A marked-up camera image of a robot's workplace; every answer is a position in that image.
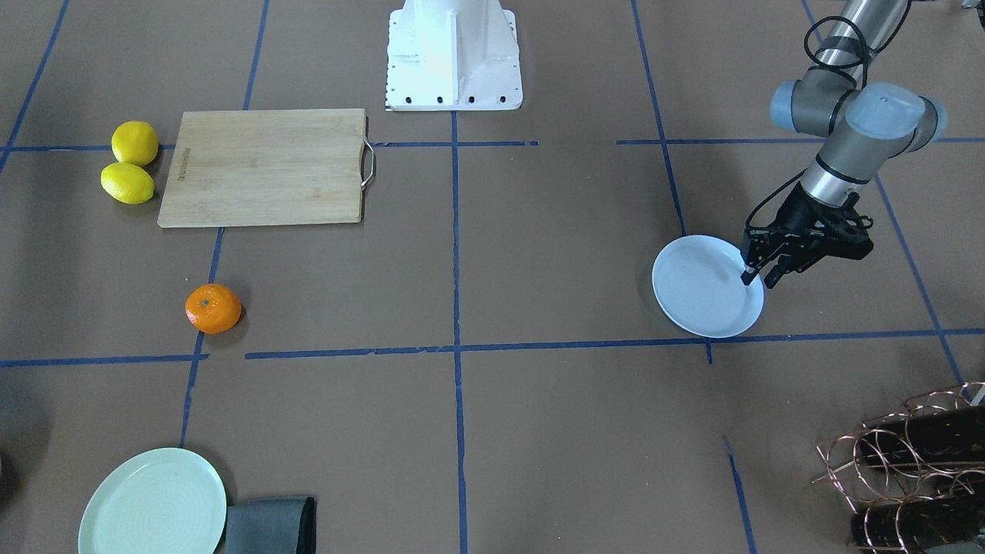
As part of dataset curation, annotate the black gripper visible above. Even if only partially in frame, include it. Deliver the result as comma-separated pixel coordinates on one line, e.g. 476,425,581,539
741,185,840,289

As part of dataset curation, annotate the light blue plate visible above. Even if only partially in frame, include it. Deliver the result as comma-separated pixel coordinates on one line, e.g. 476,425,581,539
651,235,766,338

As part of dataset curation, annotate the orange mandarin fruit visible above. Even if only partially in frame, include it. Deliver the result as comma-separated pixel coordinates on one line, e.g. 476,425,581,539
184,283,243,335

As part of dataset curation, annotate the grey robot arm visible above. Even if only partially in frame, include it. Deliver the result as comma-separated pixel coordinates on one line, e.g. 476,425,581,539
741,1,947,288

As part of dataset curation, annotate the light green plate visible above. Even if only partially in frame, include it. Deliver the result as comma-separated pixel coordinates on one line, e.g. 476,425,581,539
77,448,226,553

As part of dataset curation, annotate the folded grey cloth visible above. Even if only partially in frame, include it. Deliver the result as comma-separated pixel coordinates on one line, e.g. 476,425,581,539
224,496,317,553

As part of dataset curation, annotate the bamboo cutting board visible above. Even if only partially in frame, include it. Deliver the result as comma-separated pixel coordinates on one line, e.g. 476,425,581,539
158,108,376,229

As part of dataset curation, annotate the lower yellow lemon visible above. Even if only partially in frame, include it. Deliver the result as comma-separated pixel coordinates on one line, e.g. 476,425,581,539
101,162,155,205

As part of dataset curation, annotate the yellow lemon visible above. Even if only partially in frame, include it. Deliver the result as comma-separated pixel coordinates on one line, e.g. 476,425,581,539
101,162,155,205
110,122,159,167

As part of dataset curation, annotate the upper yellow lemon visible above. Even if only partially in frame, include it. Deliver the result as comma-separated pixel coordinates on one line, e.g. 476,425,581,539
110,122,159,167

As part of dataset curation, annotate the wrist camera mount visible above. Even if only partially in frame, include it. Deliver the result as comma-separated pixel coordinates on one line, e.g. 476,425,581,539
816,192,875,260

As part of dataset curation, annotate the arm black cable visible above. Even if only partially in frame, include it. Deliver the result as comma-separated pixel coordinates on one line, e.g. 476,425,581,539
743,0,913,232

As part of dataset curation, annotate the copper wire bottle rack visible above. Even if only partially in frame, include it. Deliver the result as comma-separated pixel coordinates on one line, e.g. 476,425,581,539
816,382,984,553

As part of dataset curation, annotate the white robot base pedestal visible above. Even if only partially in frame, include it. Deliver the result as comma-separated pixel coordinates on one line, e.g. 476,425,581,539
385,1,524,112

